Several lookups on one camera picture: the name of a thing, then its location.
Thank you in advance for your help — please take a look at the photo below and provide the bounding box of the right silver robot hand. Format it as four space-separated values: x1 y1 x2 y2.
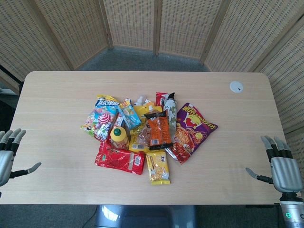
245 135 302 193

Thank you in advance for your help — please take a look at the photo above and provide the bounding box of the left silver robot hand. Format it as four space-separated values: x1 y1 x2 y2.
0 128 42 187

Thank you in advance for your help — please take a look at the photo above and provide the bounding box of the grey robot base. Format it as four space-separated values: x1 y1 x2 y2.
95 204 198 228

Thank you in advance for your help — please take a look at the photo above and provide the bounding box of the yellow plastic snack bag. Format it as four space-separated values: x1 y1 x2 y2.
128 100 164 153

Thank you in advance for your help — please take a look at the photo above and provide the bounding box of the black tripod stand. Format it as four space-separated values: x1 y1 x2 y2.
0 64 24 89

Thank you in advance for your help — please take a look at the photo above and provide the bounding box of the purple red noodle snack bag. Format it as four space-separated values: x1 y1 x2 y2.
164 102 219 165

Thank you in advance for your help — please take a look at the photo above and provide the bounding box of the colourful lollipop candy bag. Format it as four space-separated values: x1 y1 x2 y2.
80 95 123 143

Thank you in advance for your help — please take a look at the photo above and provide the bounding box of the yellow juice bottle green cap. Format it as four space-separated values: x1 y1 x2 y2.
109 126 130 150

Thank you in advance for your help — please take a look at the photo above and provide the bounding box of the small red white carton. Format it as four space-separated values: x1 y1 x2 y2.
112 114 125 131

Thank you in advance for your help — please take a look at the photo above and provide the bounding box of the yellow cracker packet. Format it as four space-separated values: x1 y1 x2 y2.
145 150 171 186

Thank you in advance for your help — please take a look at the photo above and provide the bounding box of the orange black snack packet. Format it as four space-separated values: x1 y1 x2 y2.
143 112 173 151

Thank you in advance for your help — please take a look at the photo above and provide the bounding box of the blue drink carton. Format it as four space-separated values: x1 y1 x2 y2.
117 99 143 130

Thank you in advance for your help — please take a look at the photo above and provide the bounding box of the clear bread packet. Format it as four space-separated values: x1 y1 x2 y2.
137 124 151 148

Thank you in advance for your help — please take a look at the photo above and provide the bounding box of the red chocolate bar wrapper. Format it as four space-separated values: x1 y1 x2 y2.
155 92 170 107

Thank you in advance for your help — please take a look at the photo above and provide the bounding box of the woven folding screen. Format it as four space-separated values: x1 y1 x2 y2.
0 0 304 171

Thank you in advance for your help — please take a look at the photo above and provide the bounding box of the white round cable grommet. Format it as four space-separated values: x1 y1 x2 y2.
229 81 245 93

